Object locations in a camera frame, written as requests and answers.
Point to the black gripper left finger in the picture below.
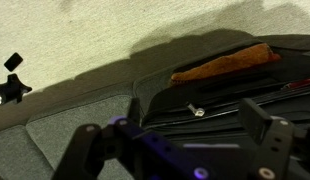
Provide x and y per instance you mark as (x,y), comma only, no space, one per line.
(91,146)

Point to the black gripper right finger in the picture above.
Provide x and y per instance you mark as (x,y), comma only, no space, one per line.
(278,146)

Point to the metal zipper pull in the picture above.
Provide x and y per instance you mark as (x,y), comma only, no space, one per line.
(198,111)

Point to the red suitcase tag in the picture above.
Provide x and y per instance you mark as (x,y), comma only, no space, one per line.
(300,83)

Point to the grey fabric sofa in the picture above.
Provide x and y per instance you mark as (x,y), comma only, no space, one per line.
(78,116)

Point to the orange towel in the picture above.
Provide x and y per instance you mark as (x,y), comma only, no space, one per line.
(228,61)

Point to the black phone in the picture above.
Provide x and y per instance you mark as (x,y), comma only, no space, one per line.
(13,61)

